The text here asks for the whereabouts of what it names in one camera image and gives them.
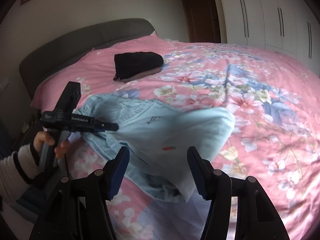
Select light blue strawberry print pants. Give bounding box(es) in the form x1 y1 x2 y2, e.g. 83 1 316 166
74 94 236 203

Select dark brown door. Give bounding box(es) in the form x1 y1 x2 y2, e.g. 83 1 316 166
178 0 222 44

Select white wardrobe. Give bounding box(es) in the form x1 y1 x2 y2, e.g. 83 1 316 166
209 0 320 79

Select pink floral bed cover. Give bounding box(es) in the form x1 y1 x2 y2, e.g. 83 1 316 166
30 35 320 240

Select person's left forearm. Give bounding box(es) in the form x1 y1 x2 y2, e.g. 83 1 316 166
0 143 41 202

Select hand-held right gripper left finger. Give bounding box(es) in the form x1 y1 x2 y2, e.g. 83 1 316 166
29 146 131 240

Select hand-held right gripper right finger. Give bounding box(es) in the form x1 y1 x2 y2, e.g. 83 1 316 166
187 146 291 240

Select grey padded headboard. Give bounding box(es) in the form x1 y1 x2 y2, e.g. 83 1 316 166
19 18 156 102

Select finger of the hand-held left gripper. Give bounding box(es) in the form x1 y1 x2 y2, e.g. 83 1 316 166
94 122 119 132

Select black folded cloth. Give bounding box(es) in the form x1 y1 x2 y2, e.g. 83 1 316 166
113 51 164 82

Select person's left hand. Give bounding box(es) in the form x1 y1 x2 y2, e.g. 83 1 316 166
33 131 71 159

